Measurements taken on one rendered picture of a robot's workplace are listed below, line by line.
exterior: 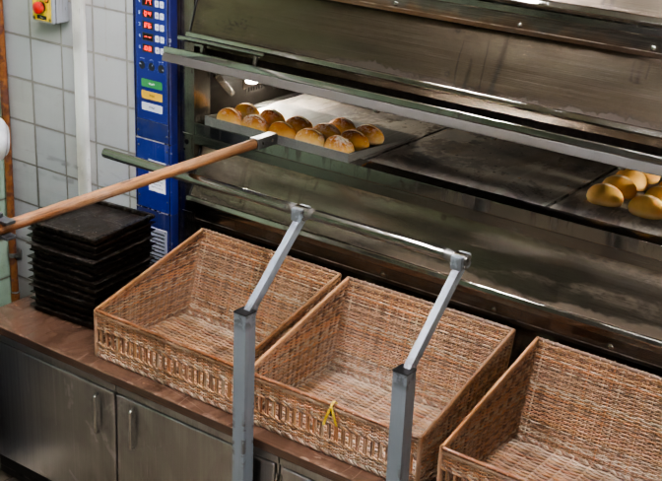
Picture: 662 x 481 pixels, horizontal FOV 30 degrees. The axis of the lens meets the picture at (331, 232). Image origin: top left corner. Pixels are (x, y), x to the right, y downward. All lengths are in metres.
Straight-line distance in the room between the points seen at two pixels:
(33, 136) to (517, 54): 1.93
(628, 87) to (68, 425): 1.94
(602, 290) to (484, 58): 0.66
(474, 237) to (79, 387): 1.26
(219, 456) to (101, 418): 0.46
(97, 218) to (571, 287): 1.54
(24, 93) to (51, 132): 0.18
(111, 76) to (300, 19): 0.81
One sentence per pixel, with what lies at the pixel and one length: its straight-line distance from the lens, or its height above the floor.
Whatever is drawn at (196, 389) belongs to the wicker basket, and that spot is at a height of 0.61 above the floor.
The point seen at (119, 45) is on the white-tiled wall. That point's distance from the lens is 4.05.
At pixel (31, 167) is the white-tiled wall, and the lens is 4.51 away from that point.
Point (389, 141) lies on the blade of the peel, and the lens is 3.73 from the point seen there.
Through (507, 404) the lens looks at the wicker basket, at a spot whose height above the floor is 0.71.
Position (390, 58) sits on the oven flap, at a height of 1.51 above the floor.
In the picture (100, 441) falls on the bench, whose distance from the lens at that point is 3.78.
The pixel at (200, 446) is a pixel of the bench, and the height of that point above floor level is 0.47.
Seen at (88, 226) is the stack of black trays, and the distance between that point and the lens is 3.89.
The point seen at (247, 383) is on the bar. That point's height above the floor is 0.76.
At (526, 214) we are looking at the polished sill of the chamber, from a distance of 3.25.
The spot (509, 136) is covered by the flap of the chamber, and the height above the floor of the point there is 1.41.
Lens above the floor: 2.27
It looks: 21 degrees down
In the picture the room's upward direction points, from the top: 2 degrees clockwise
